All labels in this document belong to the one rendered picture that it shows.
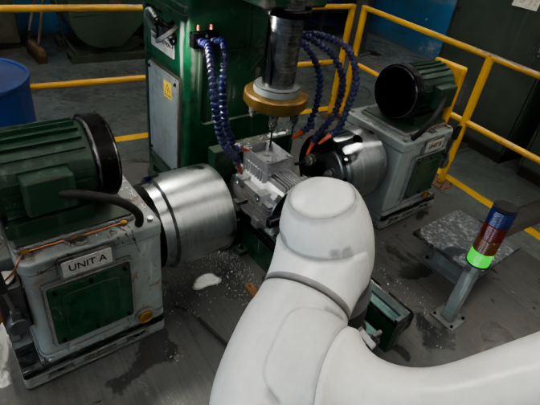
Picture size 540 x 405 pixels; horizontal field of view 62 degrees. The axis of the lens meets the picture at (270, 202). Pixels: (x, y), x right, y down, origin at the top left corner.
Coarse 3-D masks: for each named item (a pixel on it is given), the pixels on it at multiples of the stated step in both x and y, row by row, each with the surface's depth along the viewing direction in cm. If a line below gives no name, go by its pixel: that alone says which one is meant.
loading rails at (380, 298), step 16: (240, 224) 145; (240, 240) 148; (256, 240) 140; (272, 240) 136; (240, 256) 145; (256, 256) 142; (272, 256) 135; (368, 304) 121; (384, 304) 120; (368, 320) 123; (384, 320) 118; (400, 320) 114; (384, 336) 119; (384, 352) 121
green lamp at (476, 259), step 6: (468, 252) 121; (474, 252) 118; (468, 258) 120; (474, 258) 119; (480, 258) 117; (486, 258) 117; (492, 258) 117; (474, 264) 119; (480, 264) 118; (486, 264) 118
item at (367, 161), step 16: (352, 128) 150; (304, 144) 153; (320, 144) 145; (336, 144) 140; (352, 144) 142; (368, 144) 146; (304, 160) 148; (320, 160) 148; (336, 160) 142; (352, 160) 140; (368, 160) 144; (384, 160) 150; (320, 176) 141; (336, 176) 143; (352, 176) 140; (368, 176) 145; (384, 176) 153; (368, 192) 153
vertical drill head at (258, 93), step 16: (304, 0) 107; (272, 16) 109; (272, 32) 111; (288, 32) 110; (272, 48) 113; (288, 48) 112; (272, 64) 115; (288, 64) 115; (256, 80) 122; (272, 80) 117; (288, 80) 117; (256, 96) 118; (272, 96) 117; (288, 96) 118; (304, 96) 122; (256, 112) 128; (272, 112) 117; (288, 112) 118; (272, 128) 121
